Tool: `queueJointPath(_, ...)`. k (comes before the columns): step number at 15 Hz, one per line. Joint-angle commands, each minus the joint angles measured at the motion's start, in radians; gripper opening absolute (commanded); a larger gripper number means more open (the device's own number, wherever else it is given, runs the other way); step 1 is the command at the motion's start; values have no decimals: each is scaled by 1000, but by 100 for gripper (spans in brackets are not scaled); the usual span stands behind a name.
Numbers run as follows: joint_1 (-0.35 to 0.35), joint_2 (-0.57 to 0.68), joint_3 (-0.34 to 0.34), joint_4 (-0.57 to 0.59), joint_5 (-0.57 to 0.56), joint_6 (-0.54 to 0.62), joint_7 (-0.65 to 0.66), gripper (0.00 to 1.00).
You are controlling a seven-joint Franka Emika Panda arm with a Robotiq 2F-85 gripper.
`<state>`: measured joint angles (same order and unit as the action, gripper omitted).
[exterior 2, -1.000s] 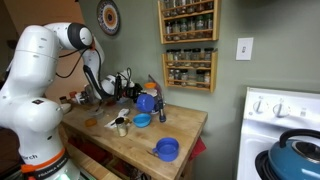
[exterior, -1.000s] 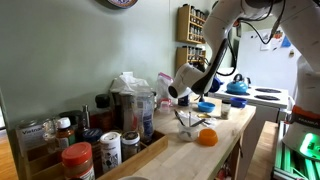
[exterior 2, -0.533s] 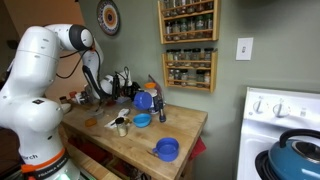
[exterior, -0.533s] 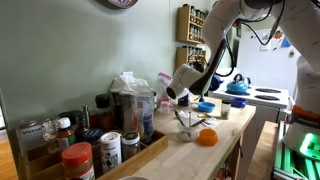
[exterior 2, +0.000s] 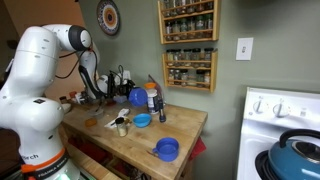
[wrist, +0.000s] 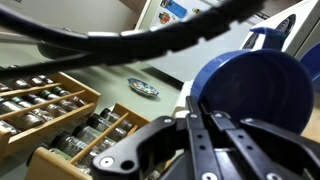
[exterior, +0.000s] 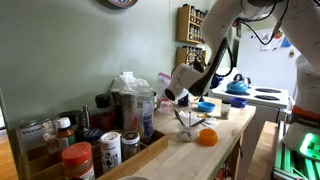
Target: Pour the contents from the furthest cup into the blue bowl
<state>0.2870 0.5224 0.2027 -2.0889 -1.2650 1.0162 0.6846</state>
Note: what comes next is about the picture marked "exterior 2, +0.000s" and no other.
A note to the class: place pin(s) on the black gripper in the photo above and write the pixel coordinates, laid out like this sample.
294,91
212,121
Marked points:
115,88

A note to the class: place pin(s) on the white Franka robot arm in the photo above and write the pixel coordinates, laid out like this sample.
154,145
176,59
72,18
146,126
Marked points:
33,66

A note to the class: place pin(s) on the gold measuring cup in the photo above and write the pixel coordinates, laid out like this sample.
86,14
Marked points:
127,121

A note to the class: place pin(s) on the light blue bowl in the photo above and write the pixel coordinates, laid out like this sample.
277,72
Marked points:
141,120

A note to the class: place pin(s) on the clear glass bowl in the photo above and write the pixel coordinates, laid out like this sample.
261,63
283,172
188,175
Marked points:
96,112

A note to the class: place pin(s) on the white ceramic bowl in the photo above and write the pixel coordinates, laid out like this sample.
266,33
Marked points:
67,107

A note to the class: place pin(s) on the crumpled white plastic bag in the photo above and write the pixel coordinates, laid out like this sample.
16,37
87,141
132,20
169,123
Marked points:
126,75

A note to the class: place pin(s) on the white canister with orange lid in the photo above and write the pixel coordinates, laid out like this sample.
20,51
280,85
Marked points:
152,101

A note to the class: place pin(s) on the glass jar with black lid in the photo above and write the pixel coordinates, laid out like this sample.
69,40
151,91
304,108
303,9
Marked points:
121,130

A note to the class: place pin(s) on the black flashlight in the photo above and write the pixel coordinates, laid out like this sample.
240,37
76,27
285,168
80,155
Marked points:
162,115

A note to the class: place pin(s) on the orange fruit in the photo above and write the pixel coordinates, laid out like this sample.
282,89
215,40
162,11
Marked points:
90,122

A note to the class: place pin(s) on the jar with red lid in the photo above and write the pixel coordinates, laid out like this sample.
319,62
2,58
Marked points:
72,96

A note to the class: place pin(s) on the small dark jar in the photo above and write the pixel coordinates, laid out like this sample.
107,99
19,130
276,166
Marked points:
63,99

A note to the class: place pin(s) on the wooden plank platform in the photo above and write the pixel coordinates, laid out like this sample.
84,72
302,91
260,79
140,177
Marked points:
86,163

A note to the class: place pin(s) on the red cloth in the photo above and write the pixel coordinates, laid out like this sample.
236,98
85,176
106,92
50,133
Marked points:
199,148

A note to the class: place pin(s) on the white stove knob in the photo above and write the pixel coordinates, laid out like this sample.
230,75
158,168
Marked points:
280,109
258,106

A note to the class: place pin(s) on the black stove burner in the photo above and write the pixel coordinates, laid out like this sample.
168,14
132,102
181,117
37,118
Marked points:
261,165

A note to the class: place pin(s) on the white stove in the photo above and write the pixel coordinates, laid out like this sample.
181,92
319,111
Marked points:
293,110

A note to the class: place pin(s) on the decorative wall plate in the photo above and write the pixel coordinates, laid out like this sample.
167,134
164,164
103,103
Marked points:
108,16

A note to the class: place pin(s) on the wooden wall spice rack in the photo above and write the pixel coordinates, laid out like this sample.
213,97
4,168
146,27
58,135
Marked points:
213,70
188,40

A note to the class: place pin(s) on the white light switch plate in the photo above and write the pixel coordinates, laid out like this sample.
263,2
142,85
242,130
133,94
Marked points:
244,48

